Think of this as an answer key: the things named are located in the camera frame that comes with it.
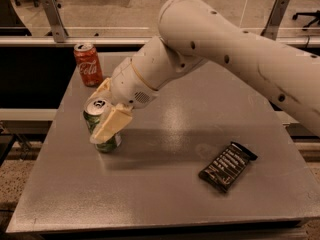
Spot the right metal barrier bracket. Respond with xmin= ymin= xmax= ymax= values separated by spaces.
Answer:
xmin=261 ymin=0 xmax=290 ymax=40

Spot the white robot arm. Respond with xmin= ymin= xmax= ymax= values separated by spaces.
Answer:
xmin=90 ymin=0 xmax=320 ymax=144

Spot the green soda can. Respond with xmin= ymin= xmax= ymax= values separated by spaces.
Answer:
xmin=83 ymin=97 xmax=122 ymax=153

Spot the red Coca-Cola can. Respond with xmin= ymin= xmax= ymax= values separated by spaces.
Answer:
xmin=74 ymin=43 xmax=103 ymax=87

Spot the metal barrier rail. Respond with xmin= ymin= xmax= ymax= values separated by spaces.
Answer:
xmin=0 ymin=36 xmax=320 ymax=49

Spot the black office chair right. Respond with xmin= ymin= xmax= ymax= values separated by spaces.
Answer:
xmin=292 ymin=10 xmax=320 ymax=30

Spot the metal barrier bracket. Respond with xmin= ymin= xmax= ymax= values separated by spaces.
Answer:
xmin=40 ymin=0 xmax=68 ymax=43
xmin=261 ymin=0 xmax=290 ymax=40

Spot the left metal barrier bracket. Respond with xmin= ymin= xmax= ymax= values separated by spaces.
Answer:
xmin=40 ymin=0 xmax=68 ymax=43

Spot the black snack bar wrapper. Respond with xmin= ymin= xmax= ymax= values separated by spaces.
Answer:
xmin=198 ymin=141 xmax=258 ymax=193

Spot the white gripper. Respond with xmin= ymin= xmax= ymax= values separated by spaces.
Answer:
xmin=85 ymin=58 xmax=159 ymax=144

